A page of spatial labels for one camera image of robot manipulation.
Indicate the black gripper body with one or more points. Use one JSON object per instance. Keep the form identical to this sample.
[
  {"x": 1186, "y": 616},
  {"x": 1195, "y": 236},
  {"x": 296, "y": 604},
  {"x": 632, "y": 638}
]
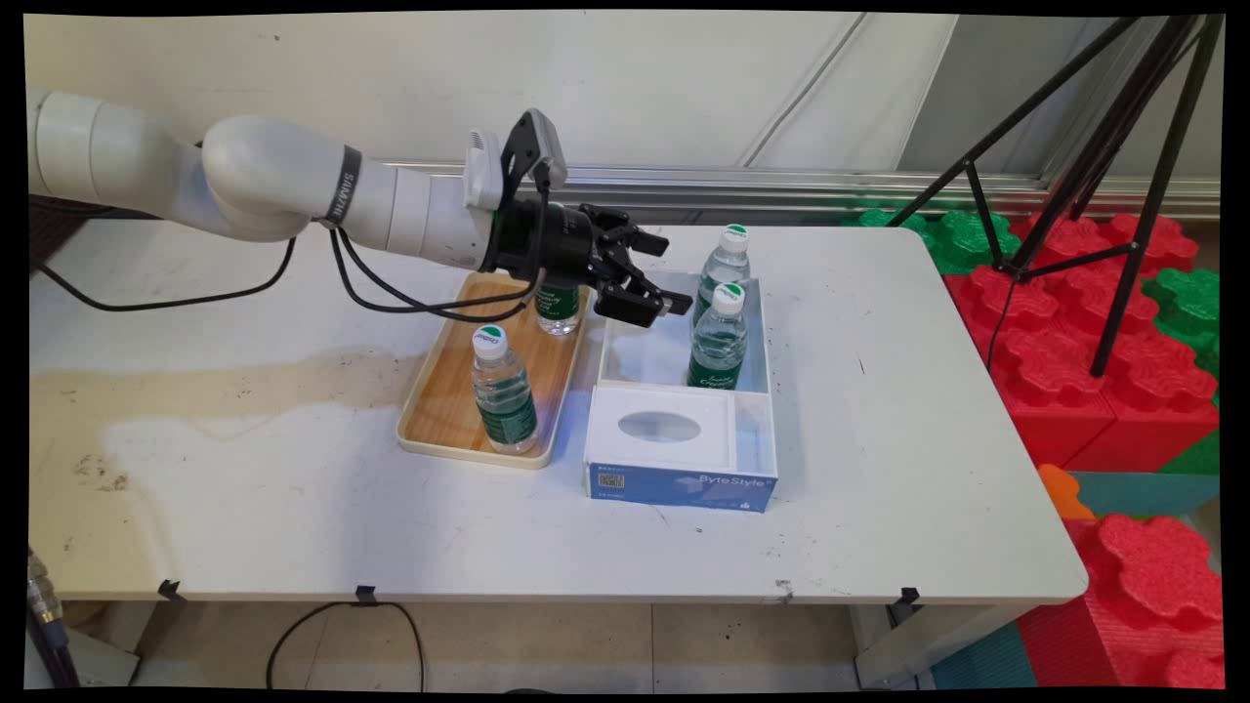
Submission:
[{"x": 547, "y": 244}]

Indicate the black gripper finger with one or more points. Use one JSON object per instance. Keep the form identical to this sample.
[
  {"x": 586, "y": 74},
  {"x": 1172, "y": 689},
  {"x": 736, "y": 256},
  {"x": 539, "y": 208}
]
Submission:
[
  {"x": 625, "y": 229},
  {"x": 630, "y": 298}
]

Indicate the water bottle green label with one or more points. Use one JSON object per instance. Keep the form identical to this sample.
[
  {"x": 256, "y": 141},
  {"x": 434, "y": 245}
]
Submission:
[
  {"x": 718, "y": 342},
  {"x": 559, "y": 308},
  {"x": 725, "y": 264},
  {"x": 503, "y": 400}
]

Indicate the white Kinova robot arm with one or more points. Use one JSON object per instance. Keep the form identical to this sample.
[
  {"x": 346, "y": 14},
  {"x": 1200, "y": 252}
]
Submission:
[{"x": 264, "y": 176}]

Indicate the white box blue side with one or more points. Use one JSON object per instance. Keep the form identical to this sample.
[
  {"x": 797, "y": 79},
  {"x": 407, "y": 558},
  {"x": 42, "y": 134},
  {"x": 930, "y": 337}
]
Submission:
[{"x": 674, "y": 483}]

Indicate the wooden tray cream rim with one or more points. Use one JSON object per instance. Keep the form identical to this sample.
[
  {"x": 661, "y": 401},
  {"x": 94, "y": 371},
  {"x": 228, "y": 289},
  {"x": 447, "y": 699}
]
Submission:
[{"x": 444, "y": 410}]

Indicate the green foam block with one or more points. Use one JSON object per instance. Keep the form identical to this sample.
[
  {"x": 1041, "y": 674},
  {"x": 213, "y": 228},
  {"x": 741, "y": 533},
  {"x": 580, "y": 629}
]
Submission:
[
  {"x": 1191, "y": 303},
  {"x": 962, "y": 239}
]

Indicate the black table edge clip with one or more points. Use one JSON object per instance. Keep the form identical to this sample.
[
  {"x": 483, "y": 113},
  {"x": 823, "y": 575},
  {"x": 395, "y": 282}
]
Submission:
[
  {"x": 909, "y": 596},
  {"x": 365, "y": 595},
  {"x": 171, "y": 590}
]

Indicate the large red foam block stack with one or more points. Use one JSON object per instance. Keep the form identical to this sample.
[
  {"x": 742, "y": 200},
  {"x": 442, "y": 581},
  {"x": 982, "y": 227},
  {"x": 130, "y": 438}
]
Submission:
[{"x": 1055, "y": 381}]

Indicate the white table leg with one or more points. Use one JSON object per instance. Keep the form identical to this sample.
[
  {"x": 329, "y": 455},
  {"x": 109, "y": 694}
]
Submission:
[
  {"x": 908, "y": 649},
  {"x": 98, "y": 664}
]

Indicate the orange foam piece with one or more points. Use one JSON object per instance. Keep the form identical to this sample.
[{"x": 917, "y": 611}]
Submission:
[{"x": 1060, "y": 493}]

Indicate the dark brown mesh panel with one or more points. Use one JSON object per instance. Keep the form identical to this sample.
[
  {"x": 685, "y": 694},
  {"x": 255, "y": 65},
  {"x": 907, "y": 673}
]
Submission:
[{"x": 54, "y": 239}]

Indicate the teal foam mat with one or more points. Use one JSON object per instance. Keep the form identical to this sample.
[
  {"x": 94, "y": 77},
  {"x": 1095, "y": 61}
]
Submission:
[
  {"x": 986, "y": 664},
  {"x": 1143, "y": 493}
]

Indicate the black tripod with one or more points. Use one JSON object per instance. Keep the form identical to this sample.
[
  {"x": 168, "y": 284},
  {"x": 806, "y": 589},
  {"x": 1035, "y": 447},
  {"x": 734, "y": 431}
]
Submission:
[{"x": 1162, "y": 181}]

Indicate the small green foam piece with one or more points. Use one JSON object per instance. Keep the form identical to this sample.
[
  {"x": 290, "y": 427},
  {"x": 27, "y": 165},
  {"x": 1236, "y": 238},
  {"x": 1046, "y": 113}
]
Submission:
[{"x": 1196, "y": 457}]

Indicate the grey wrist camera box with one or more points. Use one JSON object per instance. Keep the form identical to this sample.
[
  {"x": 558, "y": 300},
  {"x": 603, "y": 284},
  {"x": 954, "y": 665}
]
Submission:
[{"x": 542, "y": 137}]

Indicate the aluminium wall rail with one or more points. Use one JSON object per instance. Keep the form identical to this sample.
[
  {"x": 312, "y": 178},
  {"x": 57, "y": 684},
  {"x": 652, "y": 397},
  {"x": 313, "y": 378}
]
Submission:
[{"x": 781, "y": 186}]

